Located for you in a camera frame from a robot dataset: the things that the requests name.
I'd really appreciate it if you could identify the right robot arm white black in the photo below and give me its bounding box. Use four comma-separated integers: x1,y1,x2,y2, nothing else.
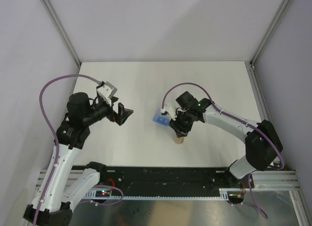
161,91,283,187

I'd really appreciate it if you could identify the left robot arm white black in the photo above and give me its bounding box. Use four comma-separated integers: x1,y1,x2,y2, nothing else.
23,92,133,226

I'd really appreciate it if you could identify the aluminium frame post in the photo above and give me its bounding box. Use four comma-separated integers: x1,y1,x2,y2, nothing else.
36,0,81,67
250,0,297,70

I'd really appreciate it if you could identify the white slotted cable duct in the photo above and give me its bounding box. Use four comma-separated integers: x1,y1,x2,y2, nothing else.
80,186,231,202

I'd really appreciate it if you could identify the amber pill bottle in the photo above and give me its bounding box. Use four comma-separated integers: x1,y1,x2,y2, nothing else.
174,136,185,144

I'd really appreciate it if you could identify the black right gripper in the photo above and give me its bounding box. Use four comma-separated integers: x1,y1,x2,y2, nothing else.
168,110,194,138

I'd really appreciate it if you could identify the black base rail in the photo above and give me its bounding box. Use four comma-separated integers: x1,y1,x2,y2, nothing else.
99,166,254,198

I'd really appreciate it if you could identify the aluminium frame post left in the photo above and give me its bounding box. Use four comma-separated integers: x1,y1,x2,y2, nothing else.
36,0,81,67

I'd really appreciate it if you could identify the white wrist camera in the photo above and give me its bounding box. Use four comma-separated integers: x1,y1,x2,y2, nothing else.
97,82,117,106
160,104,177,121

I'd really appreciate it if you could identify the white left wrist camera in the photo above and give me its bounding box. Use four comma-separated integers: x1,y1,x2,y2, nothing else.
97,82,117,106

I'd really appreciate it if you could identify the small electronics board with leds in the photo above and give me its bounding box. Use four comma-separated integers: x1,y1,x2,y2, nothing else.
96,190,111,197

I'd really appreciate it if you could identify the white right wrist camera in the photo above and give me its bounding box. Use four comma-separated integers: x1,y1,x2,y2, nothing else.
160,104,177,121

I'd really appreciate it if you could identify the aluminium frame post right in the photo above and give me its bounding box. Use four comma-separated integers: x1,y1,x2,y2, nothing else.
250,0,297,70

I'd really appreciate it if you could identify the blue weekly pill organizer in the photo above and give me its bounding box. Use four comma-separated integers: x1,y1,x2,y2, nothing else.
153,108,171,126

